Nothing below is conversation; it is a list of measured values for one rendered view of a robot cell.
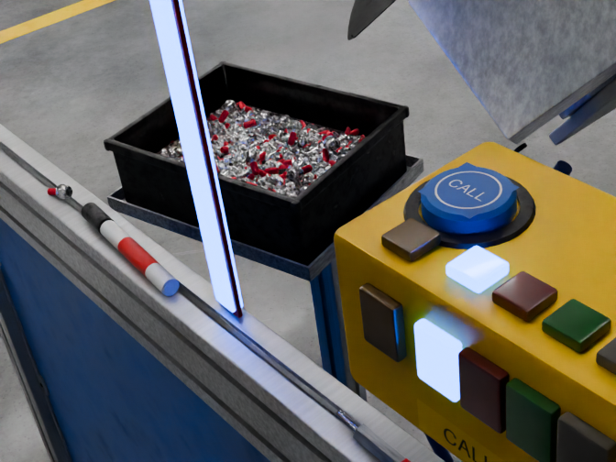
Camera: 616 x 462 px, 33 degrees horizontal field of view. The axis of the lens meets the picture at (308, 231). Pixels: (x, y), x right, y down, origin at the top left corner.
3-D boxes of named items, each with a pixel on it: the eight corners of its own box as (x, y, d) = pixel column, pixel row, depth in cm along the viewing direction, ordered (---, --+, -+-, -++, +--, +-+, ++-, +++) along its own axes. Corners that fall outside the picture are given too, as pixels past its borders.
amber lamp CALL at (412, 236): (442, 244, 42) (442, 232, 42) (411, 264, 41) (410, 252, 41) (412, 226, 43) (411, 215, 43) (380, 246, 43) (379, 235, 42)
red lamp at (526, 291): (559, 301, 39) (559, 289, 38) (527, 324, 38) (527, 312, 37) (522, 280, 40) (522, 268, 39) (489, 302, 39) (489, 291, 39)
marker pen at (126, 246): (178, 275, 75) (94, 198, 85) (160, 284, 74) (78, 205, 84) (181, 291, 76) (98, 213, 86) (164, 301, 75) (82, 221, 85)
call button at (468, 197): (536, 216, 44) (536, 182, 43) (470, 259, 42) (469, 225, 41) (467, 182, 46) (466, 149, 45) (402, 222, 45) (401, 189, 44)
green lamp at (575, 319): (612, 330, 37) (613, 318, 37) (579, 356, 36) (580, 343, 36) (572, 308, 38) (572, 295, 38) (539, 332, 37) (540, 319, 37)
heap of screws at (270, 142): (391, 172, 94) (388, 126, 91) (300, 257, 85) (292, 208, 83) (233, 126, 104) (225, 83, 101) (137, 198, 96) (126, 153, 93)
